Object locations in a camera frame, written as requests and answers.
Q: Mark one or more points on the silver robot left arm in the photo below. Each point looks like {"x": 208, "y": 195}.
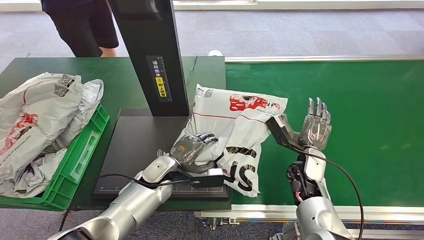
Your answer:
{"x": 132, "y": 205}

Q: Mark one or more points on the grey-white crumpled mailer bag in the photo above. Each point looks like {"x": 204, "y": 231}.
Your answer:
{"x": 89, "y": 96}

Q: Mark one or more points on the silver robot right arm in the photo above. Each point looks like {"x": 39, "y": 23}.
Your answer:
{"x": 314, "y": 215}

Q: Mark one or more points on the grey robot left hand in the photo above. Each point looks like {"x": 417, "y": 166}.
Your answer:
{"x": 188, "y": 152}

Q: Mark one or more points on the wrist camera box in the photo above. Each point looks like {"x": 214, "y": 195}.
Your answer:
{"x": 208, "y": 181}
{"x": 281, "y": 136}

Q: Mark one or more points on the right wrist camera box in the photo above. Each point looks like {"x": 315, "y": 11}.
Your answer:
{"x": 281, "y": 136}

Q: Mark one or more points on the large white mailer red print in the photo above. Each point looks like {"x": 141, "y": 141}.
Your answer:
{"x": 43, "y": 109}

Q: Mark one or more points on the dark green table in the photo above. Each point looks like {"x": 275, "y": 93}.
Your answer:
{"x": 116, "y": 82}

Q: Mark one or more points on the green conveyor belt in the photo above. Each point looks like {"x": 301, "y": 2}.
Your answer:
{"x": 364, "y": 132}

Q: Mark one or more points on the white mailer bag black letters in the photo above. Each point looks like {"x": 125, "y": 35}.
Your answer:
{"x": 238, "y": 132}

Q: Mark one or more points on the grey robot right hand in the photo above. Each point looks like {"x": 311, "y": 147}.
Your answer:
{"x": 314, "y": 129}

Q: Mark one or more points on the person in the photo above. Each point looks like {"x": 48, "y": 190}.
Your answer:
{"x": 79, "y": 30}

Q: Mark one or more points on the green plastic crate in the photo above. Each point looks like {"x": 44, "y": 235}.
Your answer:
{"x": 82, "y": 159}

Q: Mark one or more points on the white round cap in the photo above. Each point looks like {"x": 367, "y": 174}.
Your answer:
{"x": 215, "y": 53}

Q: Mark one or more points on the black inbound scanner machine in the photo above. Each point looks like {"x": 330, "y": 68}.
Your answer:
{"x": 139, "y": 145}

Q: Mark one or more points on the crumpled grey plastic bag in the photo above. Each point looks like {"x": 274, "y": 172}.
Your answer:
{"x": 36, "y": 179}

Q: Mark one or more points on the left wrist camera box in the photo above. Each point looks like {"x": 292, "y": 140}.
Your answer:
{"x": 208, "y": 181}

